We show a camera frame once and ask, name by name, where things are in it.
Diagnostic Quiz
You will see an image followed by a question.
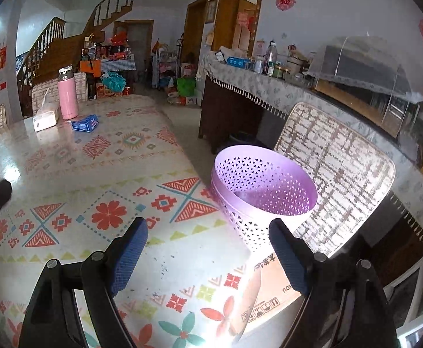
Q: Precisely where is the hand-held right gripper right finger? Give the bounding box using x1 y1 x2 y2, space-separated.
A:
269 218 400 348

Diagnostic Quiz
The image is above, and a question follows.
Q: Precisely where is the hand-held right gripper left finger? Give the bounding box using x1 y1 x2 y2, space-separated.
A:
18 217 149 348

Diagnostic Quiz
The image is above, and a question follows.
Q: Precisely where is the purple plastic basket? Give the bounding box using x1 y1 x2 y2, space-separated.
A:
211 145 319 252

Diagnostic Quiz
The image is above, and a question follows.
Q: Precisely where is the cardboard box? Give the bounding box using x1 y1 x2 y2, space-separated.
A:
229 252 306 345

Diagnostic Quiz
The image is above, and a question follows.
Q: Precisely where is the white tissue pack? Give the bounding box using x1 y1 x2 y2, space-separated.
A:
32 87 60 132

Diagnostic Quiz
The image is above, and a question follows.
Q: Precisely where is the blue carton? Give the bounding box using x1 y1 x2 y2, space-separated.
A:
68 115 100 132

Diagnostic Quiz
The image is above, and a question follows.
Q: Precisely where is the pink thermos bottle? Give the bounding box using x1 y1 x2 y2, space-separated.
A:
57 66 79 120

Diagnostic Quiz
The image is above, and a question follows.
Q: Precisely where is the dark wooden sideboard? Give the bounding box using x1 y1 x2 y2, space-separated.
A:
199 74 288 155

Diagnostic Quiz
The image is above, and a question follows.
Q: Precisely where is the teal bag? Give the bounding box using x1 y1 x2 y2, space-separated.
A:
101 72 127 93

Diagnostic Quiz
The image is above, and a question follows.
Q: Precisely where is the wooden staircase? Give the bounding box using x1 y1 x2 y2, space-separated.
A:
16 0 141 117

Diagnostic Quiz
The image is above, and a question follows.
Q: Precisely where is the leaf patterned sideboard cloth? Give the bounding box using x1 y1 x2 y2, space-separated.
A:
202 60 423 225

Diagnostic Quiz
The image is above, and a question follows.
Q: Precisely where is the green bag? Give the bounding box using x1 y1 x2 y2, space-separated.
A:
177 77 197 97

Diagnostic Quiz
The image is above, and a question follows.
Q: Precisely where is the white storage rack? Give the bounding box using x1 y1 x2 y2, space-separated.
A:
152 41 183 89

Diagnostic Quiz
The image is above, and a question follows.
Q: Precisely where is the clear bottle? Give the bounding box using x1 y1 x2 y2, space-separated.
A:
266 41 279 77

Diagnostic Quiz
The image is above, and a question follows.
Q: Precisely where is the mesh food cover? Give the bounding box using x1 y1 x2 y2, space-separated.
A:
304 35 423 102

